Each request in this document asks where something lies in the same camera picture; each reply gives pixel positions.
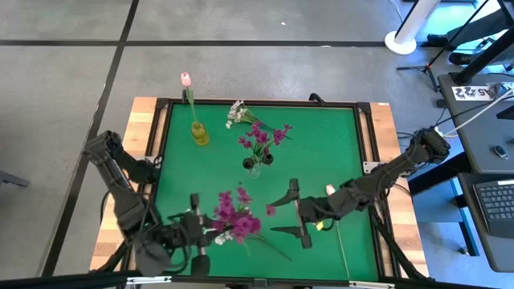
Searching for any clear glass vase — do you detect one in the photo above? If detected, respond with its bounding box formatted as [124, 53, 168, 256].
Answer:
[247, 162, 264, 180]

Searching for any green table mat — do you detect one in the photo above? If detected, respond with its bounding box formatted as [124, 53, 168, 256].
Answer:
[153, 104, 380, 281]

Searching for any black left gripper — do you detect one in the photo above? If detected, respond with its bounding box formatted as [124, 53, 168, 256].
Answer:
[172, 193, 221, 277]

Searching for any white pole with round base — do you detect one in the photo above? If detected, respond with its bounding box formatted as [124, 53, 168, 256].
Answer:
[384, 0, 442, 56]

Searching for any purple artificial flower bunch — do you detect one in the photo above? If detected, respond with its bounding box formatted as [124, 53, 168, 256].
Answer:
[237, 122, 293, 169]
[211, 182, 294, 262]

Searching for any printed paper label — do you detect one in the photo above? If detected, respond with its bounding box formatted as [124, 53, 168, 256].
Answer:
[451, 84, 494, 102]

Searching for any small white artificial flower bunch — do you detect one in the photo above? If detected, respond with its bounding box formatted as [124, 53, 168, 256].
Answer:
[224, 100, 278, 132]

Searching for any black keyboard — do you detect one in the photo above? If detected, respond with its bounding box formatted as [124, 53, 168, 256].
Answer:
[472, 179, 514, 238]

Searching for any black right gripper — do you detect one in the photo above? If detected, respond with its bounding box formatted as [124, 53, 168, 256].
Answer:
[269, 178, 337, 250]

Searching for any gray furniture foot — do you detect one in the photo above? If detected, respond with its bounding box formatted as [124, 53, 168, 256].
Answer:
[0, 169, 31, 189]

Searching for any person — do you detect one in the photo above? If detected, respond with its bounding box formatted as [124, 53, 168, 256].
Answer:
[426, 7, 514, 67]

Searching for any dark gray desk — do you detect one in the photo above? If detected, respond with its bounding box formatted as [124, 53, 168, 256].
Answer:
[456, 172, 514, 274]

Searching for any yellow glass vase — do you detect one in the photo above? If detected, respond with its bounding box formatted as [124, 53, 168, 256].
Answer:
[190, 121, 211, 146]

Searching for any black tripod stand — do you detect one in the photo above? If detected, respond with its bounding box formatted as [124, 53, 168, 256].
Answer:
[396, 0, 492, 94]

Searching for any black table frame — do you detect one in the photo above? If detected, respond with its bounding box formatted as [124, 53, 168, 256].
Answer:
[90, 96, 430, 289]

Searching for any white cable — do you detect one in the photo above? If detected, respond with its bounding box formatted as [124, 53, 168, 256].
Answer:
[433, 88, 514, 140]

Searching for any pink artificial tulip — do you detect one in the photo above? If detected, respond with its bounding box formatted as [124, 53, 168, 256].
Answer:
[180, 71, 198, 125]
[324, 183, 352, 280]

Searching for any black desk leg beam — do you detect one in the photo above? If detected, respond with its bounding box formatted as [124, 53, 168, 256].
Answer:
[448, 23, 514, 86]

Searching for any silver frame bracket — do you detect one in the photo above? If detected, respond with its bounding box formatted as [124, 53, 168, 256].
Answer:
[125, 275, 173, 287]
[348, 280, 397, 289]

